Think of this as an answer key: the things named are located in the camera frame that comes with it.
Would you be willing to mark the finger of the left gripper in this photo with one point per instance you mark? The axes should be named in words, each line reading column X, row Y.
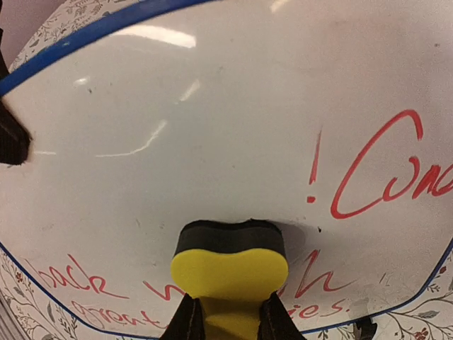
column 15, row 139

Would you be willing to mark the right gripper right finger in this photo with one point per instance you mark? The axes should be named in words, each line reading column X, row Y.
column 275, row 322

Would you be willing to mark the small blue-framed whiteboard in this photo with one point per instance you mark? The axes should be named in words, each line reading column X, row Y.
column 226, row 141

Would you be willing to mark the yellow black eraser sponge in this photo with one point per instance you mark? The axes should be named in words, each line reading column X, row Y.
column 232, row 269

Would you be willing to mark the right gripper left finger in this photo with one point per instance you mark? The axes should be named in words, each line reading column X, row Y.
column 187, row 322

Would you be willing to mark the floral patterned table mat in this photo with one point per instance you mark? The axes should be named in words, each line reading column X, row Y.
column 35, row 311

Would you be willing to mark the wire whiteboard stand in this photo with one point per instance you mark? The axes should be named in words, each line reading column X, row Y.
column 364, row 329

